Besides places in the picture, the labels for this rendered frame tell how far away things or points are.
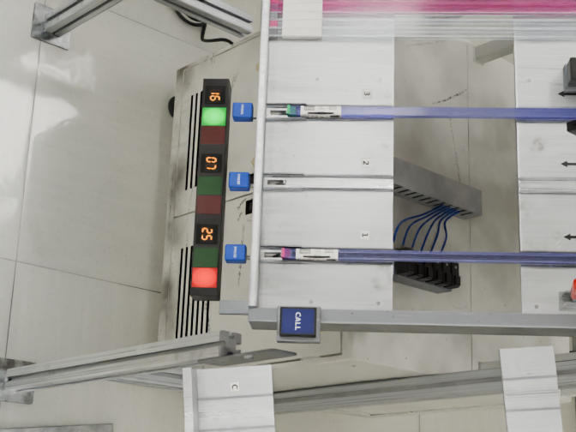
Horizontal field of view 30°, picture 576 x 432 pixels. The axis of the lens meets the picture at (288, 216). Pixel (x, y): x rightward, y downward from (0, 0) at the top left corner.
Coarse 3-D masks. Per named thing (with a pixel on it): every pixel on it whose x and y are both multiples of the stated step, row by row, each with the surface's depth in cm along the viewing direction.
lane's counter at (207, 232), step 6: (198, 228) 157; (204, 228) 157; (210, 228) 157; (216, 228) 157; (198, 234) 157; (204, 234) 157; (210, 234) 157; (216, 234) 157; (198, 240) 157; (204, 240) 157; (210, 240) 157; (216, 240) 157
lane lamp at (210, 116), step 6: (204, 108) 163; (210, 108) 163; (216, 108) 163; (222, 108) 163; (204, 114) 162; (210, 114) 162; (216, 114) 162; (222, 114) 162; (204, 120) 162; (210, 120) 162; (216, 120) 162; (222, 120) 162
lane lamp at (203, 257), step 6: (198, 252) 156; (204, 252) 156; (210, 252) 156; (216, 252) 156; (198, 258) 156; (204, 258) 156; (210, 258) 156; (216, 258) 156; (198, 264) 156; (204, 264) 156; (210, 264) 156; (216, 264) 155
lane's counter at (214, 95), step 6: (210, 90) 164; (216, 90) 164; (222, 90) 164; (210, 96) 163; (216, 96) 163; (222, 96) 163; (204, 102) 163; (210, 102) 163; (216, 102) 163; (222, 102) 163
